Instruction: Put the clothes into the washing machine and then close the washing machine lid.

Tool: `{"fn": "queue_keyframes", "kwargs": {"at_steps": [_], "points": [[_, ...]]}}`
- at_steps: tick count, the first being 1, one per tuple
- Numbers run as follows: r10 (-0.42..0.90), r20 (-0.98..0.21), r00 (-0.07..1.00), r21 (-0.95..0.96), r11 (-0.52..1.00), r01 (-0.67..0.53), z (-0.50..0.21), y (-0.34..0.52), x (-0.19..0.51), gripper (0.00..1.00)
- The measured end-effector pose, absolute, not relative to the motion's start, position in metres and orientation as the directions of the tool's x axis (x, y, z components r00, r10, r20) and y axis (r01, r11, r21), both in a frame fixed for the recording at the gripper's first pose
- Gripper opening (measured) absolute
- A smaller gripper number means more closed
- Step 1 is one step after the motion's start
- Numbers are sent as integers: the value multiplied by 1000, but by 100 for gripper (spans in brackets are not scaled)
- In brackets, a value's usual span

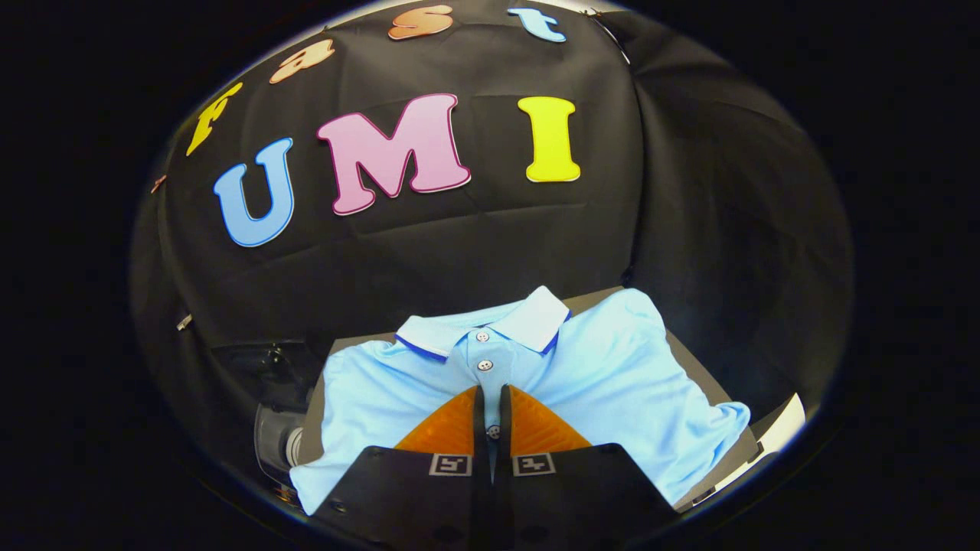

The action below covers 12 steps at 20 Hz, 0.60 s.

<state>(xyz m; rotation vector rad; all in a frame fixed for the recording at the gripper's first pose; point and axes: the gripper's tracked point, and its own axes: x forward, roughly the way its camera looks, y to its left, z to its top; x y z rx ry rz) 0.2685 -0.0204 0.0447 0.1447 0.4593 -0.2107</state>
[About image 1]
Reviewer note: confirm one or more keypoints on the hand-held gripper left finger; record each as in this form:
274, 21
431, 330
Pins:
429, 497

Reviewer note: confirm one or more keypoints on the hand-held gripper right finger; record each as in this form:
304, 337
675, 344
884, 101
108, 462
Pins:
566, 497

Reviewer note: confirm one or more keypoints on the light blue polo shirt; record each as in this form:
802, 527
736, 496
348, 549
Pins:
612, 367

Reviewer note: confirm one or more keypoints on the dark transparent washing machine lid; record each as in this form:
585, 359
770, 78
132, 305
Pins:
260, 367

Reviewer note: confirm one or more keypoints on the white clip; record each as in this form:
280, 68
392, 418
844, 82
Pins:
184, 321

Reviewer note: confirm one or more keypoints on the copper clip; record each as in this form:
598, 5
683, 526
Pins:
158, 184

